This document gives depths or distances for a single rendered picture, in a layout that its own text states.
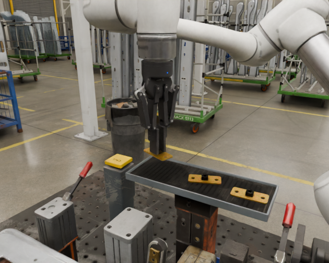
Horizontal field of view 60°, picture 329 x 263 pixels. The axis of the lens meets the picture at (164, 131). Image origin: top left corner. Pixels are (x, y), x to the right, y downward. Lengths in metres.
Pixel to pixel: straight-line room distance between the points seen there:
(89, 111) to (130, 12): 3.57
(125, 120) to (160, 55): 2.50
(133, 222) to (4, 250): 0.36
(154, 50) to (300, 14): 0.56
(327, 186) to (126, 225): 0.63
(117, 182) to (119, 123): 2.32
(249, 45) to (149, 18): 0.47
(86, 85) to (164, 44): 3.48
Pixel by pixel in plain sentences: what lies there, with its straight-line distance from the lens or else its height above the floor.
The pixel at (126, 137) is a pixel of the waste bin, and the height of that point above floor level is 0.37.
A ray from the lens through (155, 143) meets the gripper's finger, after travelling 0.72.
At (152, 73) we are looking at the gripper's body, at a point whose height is 1.43.
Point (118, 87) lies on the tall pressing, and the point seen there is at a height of 0.55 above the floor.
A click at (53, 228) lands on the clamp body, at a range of 0.85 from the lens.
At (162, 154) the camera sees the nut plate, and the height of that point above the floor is 1.22.
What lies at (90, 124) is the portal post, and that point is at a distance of 4.24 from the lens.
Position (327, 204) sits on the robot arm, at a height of 1.02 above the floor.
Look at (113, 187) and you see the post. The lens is 0.87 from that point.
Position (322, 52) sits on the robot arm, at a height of 1.46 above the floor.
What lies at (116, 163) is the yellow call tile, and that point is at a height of 1.16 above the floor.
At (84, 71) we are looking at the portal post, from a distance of 4.06.
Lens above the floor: 1.53
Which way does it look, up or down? 20 degrees down
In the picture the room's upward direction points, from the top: straight up
